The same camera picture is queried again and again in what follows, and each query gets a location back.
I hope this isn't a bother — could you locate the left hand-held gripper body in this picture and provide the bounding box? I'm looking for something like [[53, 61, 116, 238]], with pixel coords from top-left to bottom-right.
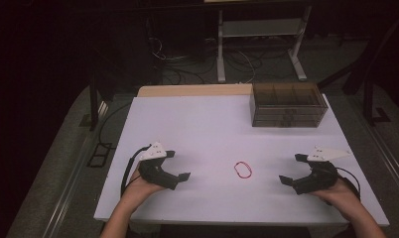
[[137, 142, 181, 191]]

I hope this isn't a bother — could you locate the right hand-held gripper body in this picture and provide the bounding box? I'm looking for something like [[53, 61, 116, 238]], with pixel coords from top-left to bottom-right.
[[291, 146, 351, 196]]

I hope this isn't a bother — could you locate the brown transparent drawer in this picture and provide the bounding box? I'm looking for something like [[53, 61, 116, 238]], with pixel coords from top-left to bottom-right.
[[252, 119, 323, 129]]

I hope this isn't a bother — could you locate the red rubber band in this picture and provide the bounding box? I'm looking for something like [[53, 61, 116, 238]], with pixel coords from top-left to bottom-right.
[[233, 160, 254, 180]]

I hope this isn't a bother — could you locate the brown transparent drawer box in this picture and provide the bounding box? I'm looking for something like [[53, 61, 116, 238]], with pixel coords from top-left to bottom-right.
[[248, 81, 330, 129]]

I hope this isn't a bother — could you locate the person's left hand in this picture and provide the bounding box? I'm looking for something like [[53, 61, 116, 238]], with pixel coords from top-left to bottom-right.
[[120, 165, 166, 213]]

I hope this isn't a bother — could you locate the person's right hand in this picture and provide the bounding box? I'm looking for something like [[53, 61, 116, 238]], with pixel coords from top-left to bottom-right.
[[310, 178, 362, 221]]

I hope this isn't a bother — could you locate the light wooden board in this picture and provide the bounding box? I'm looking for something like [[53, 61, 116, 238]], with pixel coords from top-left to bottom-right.
[[136, 82, 254, 98]]

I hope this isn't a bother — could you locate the black metal stand pole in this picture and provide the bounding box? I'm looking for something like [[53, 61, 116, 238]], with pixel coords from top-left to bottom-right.
[[87, 74, 102, 132]]

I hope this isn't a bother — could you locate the black angled metal stand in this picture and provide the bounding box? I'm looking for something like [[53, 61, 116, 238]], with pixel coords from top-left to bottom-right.
[[361, 74, 392, 127]]

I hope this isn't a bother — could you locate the white metal stand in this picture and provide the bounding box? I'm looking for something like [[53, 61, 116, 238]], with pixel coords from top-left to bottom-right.
[[215, 5, 313, 84]]

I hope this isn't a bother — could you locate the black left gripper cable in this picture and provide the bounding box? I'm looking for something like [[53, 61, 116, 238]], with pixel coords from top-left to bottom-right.
[[120, 144, 153, 198]]

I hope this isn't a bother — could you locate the black floor frame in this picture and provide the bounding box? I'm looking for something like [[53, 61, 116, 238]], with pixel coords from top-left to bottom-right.
[[85, 141, 115, 169]]

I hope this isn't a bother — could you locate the black floor cable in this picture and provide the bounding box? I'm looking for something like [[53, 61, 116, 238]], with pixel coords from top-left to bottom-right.
[[97, 101, 133, 151]]

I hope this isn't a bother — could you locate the metal floor rail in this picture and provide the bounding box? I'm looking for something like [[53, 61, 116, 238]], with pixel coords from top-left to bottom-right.
[[41, 131, 101, 238], [361, 121, 399, 201]]

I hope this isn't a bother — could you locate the tangle of floor cables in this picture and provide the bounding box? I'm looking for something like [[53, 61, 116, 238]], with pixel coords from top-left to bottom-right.
[[147, 35, 299, 85]]

